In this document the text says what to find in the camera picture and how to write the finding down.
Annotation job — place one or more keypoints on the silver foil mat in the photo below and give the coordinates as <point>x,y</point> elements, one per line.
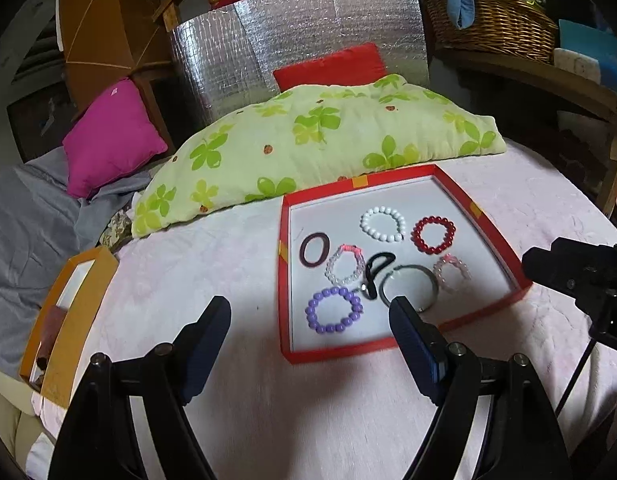
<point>268,35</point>

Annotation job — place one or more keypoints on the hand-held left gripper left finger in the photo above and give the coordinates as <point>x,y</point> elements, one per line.
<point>208,340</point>

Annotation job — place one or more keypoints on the brown cardboard panel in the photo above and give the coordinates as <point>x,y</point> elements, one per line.
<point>103,20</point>

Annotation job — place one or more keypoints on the red cushion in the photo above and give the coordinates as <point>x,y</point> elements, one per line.
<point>328,67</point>

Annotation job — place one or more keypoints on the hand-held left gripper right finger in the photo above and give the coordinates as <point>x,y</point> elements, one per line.
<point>413,345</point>

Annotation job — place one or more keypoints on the wicker basket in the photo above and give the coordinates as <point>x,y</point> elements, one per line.
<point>493,25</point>

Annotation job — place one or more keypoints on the wooden shelf table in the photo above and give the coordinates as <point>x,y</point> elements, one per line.
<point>563,90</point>

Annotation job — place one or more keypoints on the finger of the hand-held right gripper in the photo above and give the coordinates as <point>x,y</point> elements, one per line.
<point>548,265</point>

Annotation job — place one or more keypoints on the white flat box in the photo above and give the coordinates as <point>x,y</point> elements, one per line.
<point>575,62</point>

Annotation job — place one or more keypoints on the grey blanket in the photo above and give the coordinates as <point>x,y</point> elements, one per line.
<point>28,240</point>

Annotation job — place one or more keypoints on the silver bangle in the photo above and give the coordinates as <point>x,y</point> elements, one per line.
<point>431,280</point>

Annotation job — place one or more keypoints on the green floral pillow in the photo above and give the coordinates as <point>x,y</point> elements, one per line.
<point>288,155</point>

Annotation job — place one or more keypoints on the orange cardboard box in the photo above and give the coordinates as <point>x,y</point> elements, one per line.
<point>63,360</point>

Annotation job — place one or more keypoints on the blue cardboard box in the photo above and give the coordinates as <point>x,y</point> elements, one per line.
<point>588,42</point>

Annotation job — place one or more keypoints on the magenta pillow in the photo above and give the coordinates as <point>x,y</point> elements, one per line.
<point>111,140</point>

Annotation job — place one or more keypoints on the red shallow box tray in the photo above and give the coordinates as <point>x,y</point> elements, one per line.
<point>288,330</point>

